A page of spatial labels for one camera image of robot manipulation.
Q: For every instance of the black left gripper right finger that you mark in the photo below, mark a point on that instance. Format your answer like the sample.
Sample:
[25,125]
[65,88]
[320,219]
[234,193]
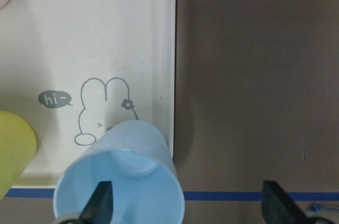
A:
[278,207]

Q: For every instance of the light blue cup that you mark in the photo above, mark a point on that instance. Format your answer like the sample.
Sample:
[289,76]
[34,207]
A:
[135,158]

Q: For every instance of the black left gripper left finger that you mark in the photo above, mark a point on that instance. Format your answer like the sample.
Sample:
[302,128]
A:
[99,208]

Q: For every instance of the cream bunny tray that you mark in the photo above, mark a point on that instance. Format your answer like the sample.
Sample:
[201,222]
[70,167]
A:
[74,68]

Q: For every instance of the yellow cup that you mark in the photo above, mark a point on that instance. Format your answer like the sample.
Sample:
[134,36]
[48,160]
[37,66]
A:
[18,148]

